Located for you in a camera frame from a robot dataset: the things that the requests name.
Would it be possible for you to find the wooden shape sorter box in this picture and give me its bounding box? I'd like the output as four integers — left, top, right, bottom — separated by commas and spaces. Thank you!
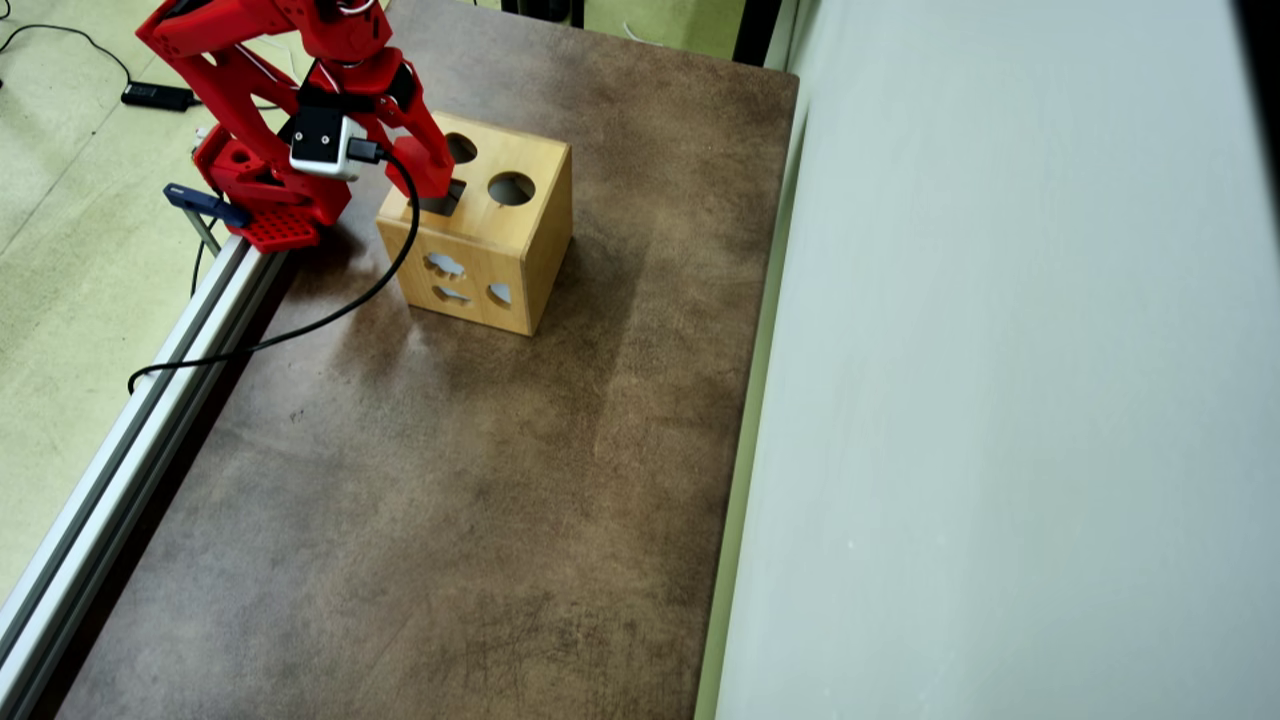
376, 110, 574, 337

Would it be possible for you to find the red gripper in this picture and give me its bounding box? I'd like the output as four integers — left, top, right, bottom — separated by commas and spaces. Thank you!
296, 56, 453, 173

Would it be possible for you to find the thick black camera cable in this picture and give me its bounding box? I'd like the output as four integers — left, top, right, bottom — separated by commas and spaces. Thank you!
127, 140, 422, 397

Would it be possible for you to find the blue clamp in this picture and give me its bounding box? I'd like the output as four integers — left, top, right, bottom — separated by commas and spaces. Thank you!
163, 183, 251, 257

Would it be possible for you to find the aluminium profile rail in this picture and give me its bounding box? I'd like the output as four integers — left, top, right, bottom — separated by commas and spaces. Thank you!
0, 235, 291, 720

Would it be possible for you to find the thin black adapter cable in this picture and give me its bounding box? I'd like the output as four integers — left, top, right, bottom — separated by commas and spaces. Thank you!
0, 22, 135, 91

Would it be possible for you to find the black vertical post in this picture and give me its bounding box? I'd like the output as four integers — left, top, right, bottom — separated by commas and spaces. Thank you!
733, 0, 784, 69

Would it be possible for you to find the black power adapter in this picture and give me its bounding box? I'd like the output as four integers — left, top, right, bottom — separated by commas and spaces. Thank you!
121, 82, 197, 113

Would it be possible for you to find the black furniture base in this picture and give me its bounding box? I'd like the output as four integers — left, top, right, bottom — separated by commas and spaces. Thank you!
500, 0, 587, 29

